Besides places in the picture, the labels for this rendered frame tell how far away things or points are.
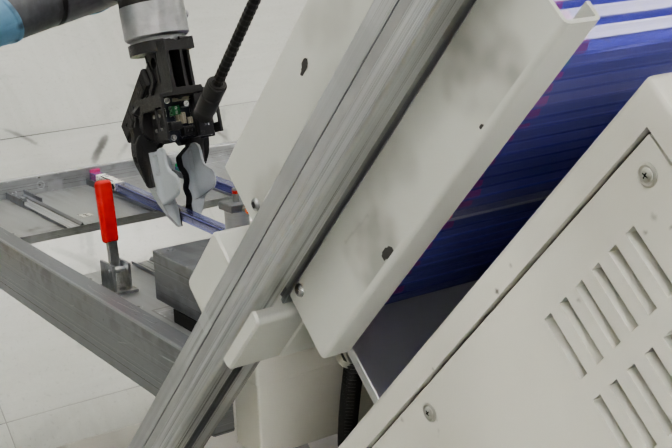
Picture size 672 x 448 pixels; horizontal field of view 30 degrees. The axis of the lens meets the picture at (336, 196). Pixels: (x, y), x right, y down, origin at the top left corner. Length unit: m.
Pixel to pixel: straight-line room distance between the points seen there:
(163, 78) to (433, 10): 0.82
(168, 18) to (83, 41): 1.44
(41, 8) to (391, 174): 0.82
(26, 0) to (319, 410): 0.65
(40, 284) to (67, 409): 1.03
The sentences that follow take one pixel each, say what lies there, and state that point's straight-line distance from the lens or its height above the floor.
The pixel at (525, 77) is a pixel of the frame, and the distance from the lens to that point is 0.62.
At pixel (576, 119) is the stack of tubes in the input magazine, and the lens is 0.76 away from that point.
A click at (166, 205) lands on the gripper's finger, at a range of 1.46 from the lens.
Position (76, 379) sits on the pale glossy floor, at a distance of 2.37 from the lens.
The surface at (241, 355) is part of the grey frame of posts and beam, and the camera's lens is 0.87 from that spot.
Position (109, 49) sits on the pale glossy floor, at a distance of 2.87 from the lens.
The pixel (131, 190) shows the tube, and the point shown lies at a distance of 1.58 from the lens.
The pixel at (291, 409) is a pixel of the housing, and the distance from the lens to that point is 1.01.
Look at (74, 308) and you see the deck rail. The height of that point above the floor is 1.00.
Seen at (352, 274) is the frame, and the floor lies 1.47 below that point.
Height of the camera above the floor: 2.05
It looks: 47 degrees down
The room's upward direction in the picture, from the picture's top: 32 degrees clockwise
